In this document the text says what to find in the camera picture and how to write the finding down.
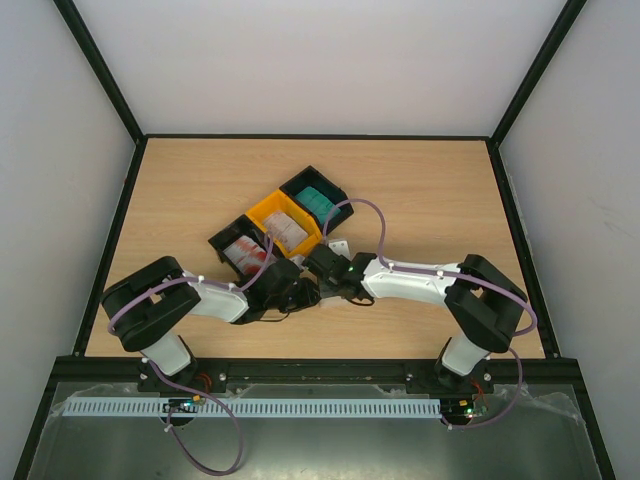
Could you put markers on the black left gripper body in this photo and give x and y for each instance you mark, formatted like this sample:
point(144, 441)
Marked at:
point(293, 302)

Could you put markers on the black bin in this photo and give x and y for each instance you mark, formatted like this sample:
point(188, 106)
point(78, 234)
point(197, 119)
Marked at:
point(244, 226)
point(310, 176)

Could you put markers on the yellow bin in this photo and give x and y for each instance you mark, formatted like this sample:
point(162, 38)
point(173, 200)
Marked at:
point(278, 200)

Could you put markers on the beige card holder wallet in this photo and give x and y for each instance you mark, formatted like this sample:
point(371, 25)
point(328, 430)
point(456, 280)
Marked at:
point(332, 302)

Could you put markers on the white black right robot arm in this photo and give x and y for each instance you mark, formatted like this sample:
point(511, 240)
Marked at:
point(485, 303)

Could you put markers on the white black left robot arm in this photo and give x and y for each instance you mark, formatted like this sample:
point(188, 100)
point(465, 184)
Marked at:
point(144, 307)

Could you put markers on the red white card stack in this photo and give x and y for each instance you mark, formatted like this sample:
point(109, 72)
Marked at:
point(247, 256)

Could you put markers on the white pink card stack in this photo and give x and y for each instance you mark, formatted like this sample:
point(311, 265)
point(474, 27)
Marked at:
point(285, 229)

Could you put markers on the green card stack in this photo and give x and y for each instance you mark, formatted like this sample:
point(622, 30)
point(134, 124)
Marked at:
point(318, 204)

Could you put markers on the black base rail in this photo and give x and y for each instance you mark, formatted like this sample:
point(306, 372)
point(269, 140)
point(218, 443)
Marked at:
point(220, 375)

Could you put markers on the black enclosure frame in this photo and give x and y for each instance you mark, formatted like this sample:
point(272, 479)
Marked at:
point(561, 27)

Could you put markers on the grey slotted cable duct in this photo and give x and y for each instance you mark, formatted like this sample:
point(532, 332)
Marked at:
point(254, 408)

